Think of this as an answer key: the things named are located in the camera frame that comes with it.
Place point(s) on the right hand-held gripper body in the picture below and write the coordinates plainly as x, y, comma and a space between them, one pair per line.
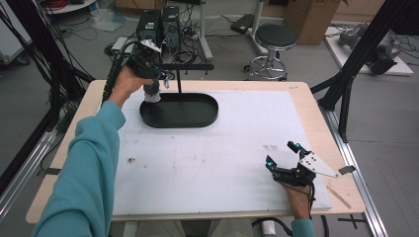
316, 164

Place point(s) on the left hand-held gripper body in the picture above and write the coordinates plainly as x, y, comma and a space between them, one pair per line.
143, 64

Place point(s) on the silver carabiner clip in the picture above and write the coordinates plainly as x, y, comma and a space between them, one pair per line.
167, 81

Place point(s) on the black and white plush toy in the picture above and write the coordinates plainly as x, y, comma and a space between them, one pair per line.
152, 92

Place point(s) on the black oval-base stand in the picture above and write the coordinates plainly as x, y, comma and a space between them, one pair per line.
184, 113

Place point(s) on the person's left hand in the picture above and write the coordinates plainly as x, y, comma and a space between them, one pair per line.
126, 85

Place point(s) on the person's right hand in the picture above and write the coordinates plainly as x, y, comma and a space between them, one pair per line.
299, 201

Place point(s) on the white power supply unit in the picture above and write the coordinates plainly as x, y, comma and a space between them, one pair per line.
129, 48
118, 44

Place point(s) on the black tape piece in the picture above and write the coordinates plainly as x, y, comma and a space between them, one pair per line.
347, 170

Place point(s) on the black computer tower green label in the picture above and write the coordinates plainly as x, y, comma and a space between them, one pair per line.
149, 28

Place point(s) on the thin wooden stick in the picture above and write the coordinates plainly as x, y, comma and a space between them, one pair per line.
339, 197

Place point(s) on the white table leg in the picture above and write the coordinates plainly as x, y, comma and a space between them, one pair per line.
257, 23
204, 36

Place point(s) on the white foam mat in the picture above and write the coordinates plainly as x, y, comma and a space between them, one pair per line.
214, 177

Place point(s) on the clear plastic bag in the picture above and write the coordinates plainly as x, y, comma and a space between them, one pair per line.
107, 19

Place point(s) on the white plug box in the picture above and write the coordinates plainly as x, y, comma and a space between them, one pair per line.
268, 227

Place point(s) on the black flat device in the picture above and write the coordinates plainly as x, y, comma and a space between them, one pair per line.
242, 23

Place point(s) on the white round table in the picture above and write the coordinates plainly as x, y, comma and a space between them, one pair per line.
70, 6

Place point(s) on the white floor board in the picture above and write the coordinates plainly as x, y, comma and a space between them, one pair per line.
342, 56

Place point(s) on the black round stool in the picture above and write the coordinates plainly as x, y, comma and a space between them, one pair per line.
276, 36

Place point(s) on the brown cardboard box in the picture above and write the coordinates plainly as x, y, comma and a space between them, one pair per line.
309, 21

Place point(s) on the grey and black machine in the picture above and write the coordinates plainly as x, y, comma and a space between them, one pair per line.
382, 52

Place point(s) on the black tape strip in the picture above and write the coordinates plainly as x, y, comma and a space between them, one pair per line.
49, 171

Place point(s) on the aluminium rail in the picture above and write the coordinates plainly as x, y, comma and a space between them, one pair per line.
23, 168
355, 177

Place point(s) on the black metal frame strut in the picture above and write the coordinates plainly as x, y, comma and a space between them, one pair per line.
42, 49
359, 56

